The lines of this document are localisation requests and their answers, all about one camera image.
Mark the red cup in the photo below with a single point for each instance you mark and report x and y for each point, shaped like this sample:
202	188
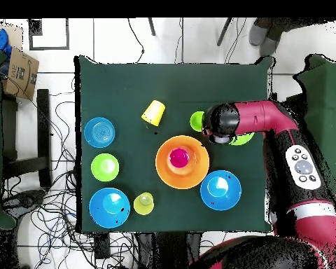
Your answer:
179	158

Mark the large orange bowl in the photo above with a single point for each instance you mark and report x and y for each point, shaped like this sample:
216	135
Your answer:
196	173

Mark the large green bowl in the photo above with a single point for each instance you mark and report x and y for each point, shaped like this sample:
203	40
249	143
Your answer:
243	138

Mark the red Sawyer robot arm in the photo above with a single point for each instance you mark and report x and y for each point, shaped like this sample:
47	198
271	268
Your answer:
254	117

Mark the green cup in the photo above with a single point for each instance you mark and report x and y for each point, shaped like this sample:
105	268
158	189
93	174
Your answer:
196	122

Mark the pale translucent yellow cup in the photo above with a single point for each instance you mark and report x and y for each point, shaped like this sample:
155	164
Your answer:
143	207

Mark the dark green table cloth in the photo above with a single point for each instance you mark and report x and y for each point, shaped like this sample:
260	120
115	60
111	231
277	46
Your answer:
170	84

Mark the small blue bowl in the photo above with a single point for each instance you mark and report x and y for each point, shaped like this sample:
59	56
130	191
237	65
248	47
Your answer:
99	133

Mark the small green bowl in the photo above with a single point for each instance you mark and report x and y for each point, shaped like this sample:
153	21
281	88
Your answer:
99	168

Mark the large blue bowl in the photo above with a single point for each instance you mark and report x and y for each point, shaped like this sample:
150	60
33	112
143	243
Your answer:
224	199
106	213

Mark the black stand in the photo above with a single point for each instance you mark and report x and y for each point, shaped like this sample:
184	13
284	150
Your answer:
168	252

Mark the black power strip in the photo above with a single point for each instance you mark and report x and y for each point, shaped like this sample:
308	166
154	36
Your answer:
102	246

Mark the black tripod leg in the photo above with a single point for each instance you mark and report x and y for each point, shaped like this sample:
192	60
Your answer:
224	30
152	26

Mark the person's foot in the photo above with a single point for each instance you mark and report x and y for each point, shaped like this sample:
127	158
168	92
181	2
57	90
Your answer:
268	47
257	35

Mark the printed cardboard box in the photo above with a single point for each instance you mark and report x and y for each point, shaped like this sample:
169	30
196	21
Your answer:
19	81

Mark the blue bag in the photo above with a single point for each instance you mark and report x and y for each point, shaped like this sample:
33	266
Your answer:
1	40

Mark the black chair frame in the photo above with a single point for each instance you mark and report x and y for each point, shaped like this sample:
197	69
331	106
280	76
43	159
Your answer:
43	126

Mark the black square floor frame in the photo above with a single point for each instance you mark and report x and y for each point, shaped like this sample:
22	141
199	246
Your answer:
35	29

